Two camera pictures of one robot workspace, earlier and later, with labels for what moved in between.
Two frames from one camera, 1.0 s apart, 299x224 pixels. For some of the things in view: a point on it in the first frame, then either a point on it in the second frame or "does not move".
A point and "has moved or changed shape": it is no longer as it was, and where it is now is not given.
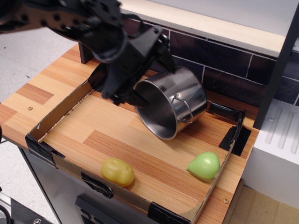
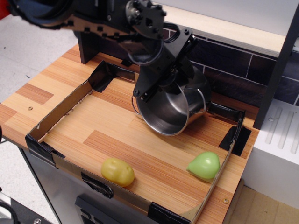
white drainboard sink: (273, 170) does not move
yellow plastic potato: (117, 172) does not move
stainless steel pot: (174, 101) has moved or changed shape
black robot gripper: (125, 61) to (173, 68)
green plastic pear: (206, 164) does not move
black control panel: (92, 209) does not move
